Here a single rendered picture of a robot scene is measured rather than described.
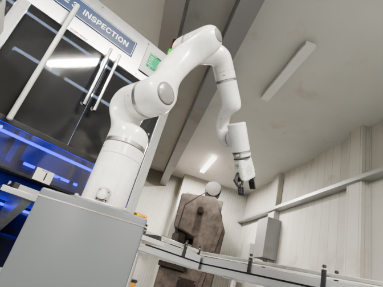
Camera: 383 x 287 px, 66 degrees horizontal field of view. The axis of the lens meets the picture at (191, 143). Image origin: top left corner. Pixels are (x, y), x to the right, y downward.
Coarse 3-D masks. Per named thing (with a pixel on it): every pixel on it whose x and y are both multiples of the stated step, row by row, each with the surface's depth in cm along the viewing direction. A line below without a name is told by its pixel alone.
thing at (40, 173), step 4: (40, 168) 141; (36, 172) 140; (40, 172) 141; (44, 172) 142; (48, 172) 143; (36, 176) 140; (40, 176) 141; (44, 176) 142; (48, 176) 143; (52, 176) 144; (36, 180) 139; (40, 180) 140; (44, 180) 142; (48, 180) 143; (48, 184) 142
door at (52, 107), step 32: (32, 32) 150; (64, 32) 161; (0, 64) 138; (32, 64) 148; (64, 64) 158; (96, 64) 170; (0, 96) 136; (32, 96) 145; (64, 96) 156; (32, 128) 143; (64, 128) 153
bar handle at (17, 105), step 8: (72, 16) 157; (64, 24) 153; (56, 40) 149; (48, 48) 147; (48, 56) 146; (40, 64) 142; (32, 80) 139; (24, 88) 136; (24, 96) 135; (16, 104) 133; (16, 112) 133
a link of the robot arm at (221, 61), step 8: (176, 40) 119; (224, 48) 124; (216, 56) 123; (224, 56) 124; (208, 64) 125; (216, 64) 125; (224, 64) 125; (232, 64) 127; (216, 72) 127; (224, 72) 125; (232, 72) 126; (216, 80) 129
